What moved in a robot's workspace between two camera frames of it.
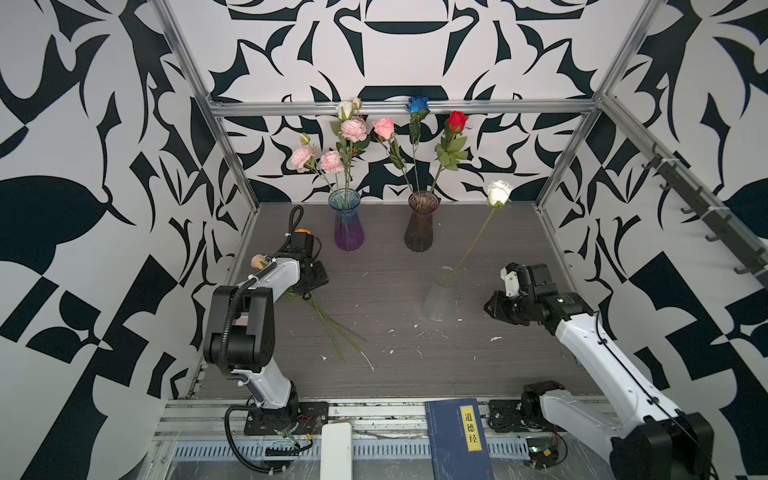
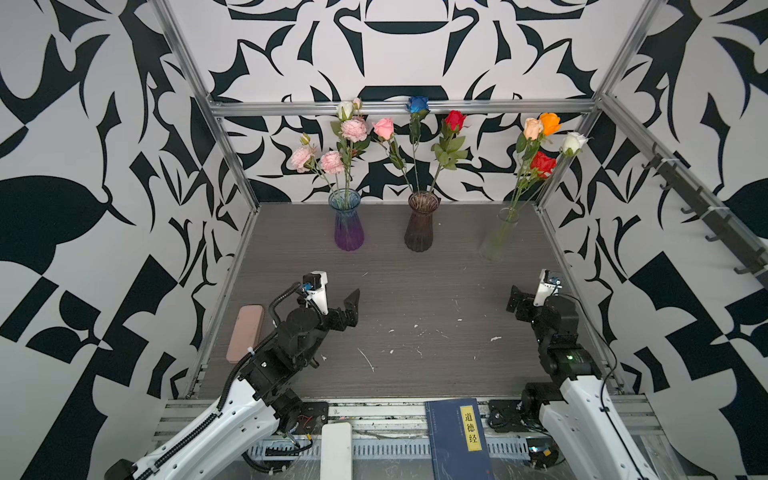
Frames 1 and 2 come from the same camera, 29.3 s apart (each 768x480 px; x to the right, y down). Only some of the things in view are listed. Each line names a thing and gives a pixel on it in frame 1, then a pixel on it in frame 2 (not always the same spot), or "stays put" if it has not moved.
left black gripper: (321, 277) → (337, 322)
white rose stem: (344, 110) stays put
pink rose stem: (385, 134) stays put
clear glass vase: (439, 300) → (494, 243)
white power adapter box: (336, 451) stays put
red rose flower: (332, 325) → (544, 163)
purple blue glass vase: (348, 230) stays put
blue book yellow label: (457, 440) stays put
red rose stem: (448, 152) stays put
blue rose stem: (419, 107) stays put
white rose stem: (498, 194) → (573, 143)
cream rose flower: (259, 261) → (533, 128)
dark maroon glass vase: (419, 235) stays put
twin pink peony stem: (303, 160) stays put
